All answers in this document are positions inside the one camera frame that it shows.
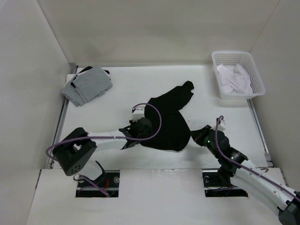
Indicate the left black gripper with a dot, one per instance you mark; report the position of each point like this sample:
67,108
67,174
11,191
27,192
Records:
132,123

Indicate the white plastic basket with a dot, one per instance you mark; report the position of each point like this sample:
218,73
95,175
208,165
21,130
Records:
230,59

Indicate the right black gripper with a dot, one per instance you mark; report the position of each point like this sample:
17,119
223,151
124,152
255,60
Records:
198,135

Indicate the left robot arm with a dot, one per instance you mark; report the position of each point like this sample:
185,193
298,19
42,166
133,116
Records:
74,155

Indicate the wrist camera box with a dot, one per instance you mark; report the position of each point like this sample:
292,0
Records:
137,113
222,125

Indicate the aluminium rail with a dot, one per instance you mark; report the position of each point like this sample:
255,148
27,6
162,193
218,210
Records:
64,107
260,132

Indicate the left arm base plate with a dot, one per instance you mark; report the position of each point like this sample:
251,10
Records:
110,184

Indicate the left aluminium rail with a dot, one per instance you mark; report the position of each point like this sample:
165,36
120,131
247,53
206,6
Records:
64,107

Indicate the white tank top in basket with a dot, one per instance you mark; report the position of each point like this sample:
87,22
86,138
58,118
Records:
236,80

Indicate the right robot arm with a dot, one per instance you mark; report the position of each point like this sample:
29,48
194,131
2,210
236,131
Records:
241,172

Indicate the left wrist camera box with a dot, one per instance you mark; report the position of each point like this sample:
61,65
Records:
137,113

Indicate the right aluminium rail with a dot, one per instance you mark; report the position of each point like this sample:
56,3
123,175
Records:
260,132

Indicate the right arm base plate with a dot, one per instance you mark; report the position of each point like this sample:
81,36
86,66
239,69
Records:
215,187

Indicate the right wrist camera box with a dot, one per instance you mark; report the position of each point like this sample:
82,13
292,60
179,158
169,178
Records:
222,125

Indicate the folded grey tank top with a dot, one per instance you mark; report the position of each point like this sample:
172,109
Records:
79,97

